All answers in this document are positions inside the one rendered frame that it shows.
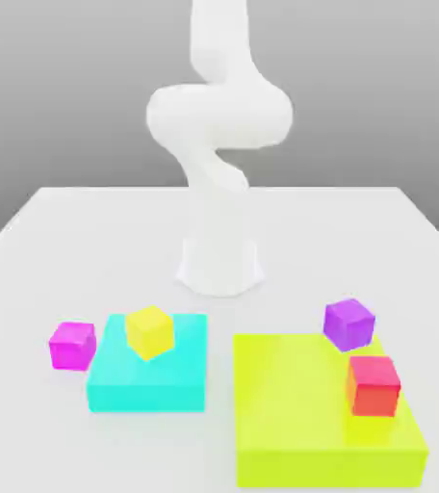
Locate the small magenta cube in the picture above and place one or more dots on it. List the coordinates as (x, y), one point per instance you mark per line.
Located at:
(71, 346)

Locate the small red cube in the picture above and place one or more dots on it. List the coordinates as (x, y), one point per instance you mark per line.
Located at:
(375, 389)

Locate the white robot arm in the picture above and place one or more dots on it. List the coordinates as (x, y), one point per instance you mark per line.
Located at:
(219, 115)

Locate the small yellow cube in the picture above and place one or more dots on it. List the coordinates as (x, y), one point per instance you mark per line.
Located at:
(150, 333)

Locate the large cyan box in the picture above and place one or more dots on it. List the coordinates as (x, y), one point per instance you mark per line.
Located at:
(146, 385)

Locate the large lime yellow box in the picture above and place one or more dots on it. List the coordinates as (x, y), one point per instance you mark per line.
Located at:
(300, 416)

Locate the small purple cube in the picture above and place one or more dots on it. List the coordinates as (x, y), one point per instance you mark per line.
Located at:
(348, 325)

